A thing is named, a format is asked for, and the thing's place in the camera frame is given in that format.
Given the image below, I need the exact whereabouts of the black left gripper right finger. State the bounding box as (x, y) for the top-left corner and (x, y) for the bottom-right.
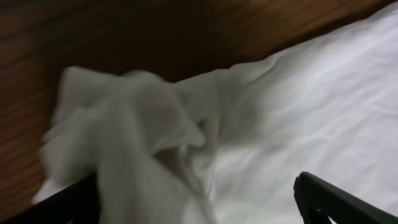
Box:
(294, 172), (397, 224)

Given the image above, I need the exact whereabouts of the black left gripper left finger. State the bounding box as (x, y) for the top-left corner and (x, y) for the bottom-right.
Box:
(1, 175), (101, 224)

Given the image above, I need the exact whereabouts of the white t-shirt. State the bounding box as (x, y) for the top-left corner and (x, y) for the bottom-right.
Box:
(33, 3), (397, 223)

